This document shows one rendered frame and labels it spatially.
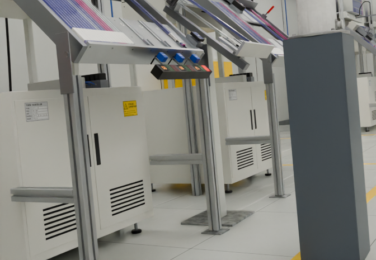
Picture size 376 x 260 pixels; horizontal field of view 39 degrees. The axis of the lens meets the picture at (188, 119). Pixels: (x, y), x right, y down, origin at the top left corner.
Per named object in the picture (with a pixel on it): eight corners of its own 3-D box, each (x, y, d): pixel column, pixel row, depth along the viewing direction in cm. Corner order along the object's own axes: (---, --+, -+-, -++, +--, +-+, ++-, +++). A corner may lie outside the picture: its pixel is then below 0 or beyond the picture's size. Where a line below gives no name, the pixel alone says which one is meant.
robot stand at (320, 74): (370, 250, 172) (353, 36, 170) (360, 268, 156) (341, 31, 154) (315, 247, 181) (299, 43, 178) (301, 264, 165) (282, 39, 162)
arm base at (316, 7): (355, 35, 170) (351, -23, 169) (343, 31, 153) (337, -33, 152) (297, 43, 179) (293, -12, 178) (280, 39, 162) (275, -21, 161)
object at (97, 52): (194, 65, 208) (204, 51, 206) (78, 63, 152) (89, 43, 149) (192, 63, 209) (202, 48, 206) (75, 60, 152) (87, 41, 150)
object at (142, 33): (195, 58, 208) (200, 52, 207) (79, 53, 151) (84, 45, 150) (164, 29, 214) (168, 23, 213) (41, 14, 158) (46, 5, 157)
